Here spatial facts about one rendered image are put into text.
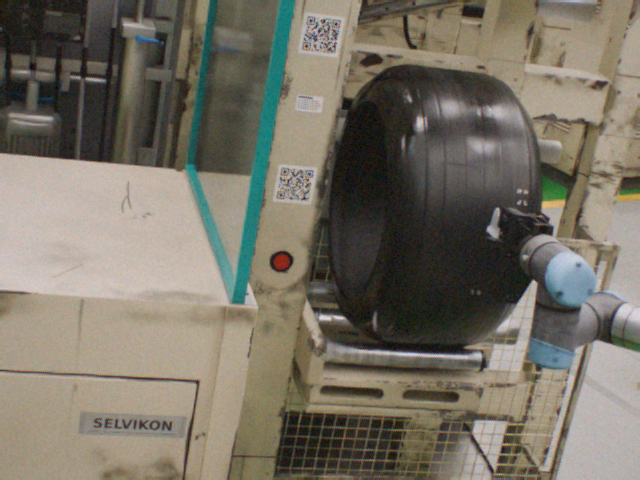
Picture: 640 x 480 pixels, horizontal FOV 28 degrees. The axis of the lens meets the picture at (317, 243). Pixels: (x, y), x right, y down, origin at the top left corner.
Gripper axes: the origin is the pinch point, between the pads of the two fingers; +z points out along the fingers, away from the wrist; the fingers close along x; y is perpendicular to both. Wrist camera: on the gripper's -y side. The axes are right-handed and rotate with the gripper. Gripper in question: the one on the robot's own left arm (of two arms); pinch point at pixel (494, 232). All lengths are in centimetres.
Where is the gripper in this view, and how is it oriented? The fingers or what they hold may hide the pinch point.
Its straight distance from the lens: 236.3
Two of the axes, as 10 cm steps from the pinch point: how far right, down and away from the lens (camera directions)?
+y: 1.6, -9.5, -2.6
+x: -9.6, -0.9, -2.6
